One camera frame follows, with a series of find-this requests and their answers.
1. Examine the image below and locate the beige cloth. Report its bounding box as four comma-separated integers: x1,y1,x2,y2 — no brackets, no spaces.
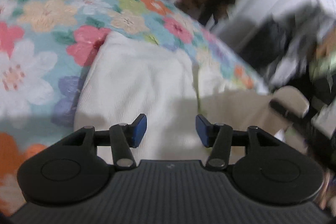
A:
198,86,311,161

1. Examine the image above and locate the floral quilt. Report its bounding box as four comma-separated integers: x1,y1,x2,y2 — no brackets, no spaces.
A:
0,0,269,214

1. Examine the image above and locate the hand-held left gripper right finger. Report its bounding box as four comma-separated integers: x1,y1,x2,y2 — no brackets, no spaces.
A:
196,114,280,171

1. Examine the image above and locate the cream waffle-knit sweater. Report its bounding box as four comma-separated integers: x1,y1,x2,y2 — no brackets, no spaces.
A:
74,31,238,161

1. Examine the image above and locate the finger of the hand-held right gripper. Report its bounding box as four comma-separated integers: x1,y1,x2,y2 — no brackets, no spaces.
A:
270,99,298,121

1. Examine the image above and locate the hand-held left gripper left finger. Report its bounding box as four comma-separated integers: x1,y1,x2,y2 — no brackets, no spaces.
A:
62,113,147,171

